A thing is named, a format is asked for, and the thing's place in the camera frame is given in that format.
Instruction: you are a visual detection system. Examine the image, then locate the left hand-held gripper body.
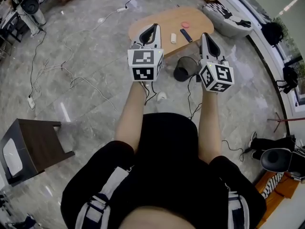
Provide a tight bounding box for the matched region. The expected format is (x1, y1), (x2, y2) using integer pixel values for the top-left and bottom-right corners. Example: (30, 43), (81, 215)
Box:
(127, 41), (165, 83)

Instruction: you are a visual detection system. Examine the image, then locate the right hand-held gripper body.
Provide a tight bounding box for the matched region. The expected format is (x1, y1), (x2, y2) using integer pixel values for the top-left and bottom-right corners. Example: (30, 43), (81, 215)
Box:
(199, 56), (235, 94)

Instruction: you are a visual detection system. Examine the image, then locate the black mesh trash bin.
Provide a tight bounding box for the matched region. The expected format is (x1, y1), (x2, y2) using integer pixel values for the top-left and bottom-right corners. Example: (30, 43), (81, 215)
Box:
(173, 56), (201, 82)

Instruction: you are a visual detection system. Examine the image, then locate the person's left forearm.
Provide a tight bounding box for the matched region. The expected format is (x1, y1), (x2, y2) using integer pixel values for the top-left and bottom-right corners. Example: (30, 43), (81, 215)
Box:
(114, 81), (153, 154)

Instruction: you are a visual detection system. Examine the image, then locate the person's right forearm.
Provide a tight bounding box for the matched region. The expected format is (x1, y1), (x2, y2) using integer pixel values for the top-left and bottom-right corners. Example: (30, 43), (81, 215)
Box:
(197, 89), (224, 165)

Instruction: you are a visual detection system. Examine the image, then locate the dark blue remote control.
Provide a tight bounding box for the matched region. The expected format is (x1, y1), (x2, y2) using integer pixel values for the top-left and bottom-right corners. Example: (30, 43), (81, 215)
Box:
(180, 28), (193, 43)

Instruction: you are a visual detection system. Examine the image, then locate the oval wooden coffee table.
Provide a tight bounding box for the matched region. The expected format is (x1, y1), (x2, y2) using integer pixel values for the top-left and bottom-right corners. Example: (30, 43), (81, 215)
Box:
(128, 6), (214, 59)

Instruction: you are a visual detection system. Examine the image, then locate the grey pouf with patterned cloth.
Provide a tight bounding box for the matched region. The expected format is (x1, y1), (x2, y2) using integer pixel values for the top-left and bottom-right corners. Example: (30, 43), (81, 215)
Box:
(202, 3), (254, 39)

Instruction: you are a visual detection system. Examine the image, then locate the black backpack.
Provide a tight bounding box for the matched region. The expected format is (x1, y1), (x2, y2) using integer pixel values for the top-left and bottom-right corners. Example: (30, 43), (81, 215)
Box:
(275, 66), (299, 94)
(261, 21), (285, 48)

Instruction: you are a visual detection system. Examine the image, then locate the red stick stand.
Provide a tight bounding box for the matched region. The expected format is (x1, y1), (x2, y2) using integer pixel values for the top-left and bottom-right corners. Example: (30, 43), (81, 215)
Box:
(266, 112), (305, 133)

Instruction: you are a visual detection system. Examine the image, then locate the person's black shirt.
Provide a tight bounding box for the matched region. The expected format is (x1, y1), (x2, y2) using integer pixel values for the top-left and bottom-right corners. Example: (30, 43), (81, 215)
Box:
(60, 112), (267, 229)

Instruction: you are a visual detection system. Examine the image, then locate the black white striped cloth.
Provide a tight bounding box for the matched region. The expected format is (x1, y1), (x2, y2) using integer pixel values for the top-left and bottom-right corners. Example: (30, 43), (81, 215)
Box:
(261, 172), (285, 199)

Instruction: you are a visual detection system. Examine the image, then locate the dark wooden side table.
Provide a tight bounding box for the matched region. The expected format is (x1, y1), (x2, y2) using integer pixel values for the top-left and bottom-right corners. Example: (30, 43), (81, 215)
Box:
(0, 118), (76, 187)

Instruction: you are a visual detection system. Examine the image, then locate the orange wooden bench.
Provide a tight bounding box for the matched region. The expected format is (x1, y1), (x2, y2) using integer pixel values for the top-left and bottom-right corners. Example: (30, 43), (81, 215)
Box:
(254, 170), (301, 229)

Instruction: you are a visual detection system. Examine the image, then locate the white rounded tray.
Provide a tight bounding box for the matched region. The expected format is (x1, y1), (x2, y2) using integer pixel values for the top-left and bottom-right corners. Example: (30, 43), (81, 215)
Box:
(2, 138), (23, 177)

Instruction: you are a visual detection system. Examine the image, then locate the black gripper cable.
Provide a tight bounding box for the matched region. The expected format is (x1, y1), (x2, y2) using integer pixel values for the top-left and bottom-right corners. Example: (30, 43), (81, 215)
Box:
(140, 81), (158, 106)
(186, 74), (203, 120)

